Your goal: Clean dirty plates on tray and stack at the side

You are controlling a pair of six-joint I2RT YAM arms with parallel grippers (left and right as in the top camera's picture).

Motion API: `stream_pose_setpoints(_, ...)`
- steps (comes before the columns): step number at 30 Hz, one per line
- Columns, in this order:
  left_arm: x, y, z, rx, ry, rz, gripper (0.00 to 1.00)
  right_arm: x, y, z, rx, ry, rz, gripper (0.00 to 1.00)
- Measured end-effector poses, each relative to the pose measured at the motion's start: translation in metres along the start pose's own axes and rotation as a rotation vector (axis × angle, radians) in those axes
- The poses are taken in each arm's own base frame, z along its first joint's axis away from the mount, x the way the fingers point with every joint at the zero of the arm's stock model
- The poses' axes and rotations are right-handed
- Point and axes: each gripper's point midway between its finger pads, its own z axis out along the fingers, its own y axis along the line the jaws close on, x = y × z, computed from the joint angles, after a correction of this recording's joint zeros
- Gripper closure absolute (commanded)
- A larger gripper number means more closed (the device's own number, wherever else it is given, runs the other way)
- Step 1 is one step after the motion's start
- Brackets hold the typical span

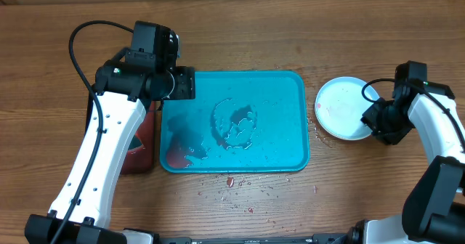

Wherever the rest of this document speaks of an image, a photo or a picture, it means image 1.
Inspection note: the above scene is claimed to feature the light blue plate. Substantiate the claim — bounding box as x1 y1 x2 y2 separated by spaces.
315 76 373 141

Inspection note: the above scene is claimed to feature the dark green sponge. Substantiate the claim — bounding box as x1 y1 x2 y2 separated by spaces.
128 136 143 151

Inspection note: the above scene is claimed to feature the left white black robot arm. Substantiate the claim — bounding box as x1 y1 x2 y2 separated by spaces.
25 21 195 244

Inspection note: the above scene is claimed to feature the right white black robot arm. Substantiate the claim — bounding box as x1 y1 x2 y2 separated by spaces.
336 61 464 243

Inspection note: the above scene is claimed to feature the black tray with red water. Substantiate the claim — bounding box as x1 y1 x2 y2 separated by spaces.
78 92 155 175

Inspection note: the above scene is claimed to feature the teal plastic serving tray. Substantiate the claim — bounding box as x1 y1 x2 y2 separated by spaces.
159 71 310 174

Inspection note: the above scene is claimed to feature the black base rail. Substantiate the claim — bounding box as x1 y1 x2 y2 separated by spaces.
123 232 364 244

